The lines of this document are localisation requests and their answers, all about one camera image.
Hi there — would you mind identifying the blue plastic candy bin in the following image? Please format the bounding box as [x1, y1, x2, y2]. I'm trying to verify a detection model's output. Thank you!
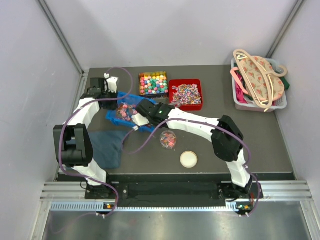
[105, 94, 156, 128]

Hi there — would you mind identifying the round cream jar lid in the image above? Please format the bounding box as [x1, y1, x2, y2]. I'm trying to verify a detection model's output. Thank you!
[180, 151, 198, 169]

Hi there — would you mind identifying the clear plastic scoop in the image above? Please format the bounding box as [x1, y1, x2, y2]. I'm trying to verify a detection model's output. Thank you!
[168, 100, 183, 108]

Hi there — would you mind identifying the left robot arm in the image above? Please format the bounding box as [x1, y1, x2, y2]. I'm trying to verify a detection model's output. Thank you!
[53, 73, 119, 199]

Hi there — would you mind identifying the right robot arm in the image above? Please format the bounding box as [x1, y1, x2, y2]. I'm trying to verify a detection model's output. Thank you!
[132, 99, 254, 199]

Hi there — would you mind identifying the clear glass jar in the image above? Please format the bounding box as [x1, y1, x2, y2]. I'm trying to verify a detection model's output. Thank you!
[159, 130, 177, 150]

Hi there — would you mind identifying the red tray of swirl lollipops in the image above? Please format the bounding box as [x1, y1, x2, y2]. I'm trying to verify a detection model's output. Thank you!
[168, 78, 204, 111]

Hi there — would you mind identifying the folded dark blue cloth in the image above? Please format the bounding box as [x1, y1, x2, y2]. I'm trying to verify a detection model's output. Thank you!
[89, 130, 128, 170]

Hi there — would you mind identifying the white basket of clothes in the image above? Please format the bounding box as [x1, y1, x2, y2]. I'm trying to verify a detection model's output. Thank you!
[230, 56, 290, 113]

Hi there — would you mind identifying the beige clothes hanger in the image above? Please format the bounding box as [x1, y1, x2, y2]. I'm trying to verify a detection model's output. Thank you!
[230, 49, 288, 112]

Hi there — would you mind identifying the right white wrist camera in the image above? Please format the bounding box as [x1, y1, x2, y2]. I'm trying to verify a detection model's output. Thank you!
[131, 113, 150, 132]

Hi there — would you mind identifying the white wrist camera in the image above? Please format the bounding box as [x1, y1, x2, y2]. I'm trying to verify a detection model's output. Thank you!
[103, 73, 119, 93]
[131, 113, 150, 132]

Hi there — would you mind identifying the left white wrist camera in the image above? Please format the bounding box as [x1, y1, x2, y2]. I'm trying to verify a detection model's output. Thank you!
[103, 73, 119, 93]

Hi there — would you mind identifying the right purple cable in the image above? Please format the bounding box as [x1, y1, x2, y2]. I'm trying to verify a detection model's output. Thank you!
[121, 118, 262, 217]

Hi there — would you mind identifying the purple cable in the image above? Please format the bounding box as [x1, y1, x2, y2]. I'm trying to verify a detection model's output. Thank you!
[57, 66, 135, 218]
[121, 118, 262, 217]

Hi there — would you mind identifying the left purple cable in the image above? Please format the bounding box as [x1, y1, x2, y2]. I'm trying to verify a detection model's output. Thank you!
[57, 66, 135, 218]

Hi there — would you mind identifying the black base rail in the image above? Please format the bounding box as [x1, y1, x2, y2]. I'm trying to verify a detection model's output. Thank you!
[85, 173, 264, 208]

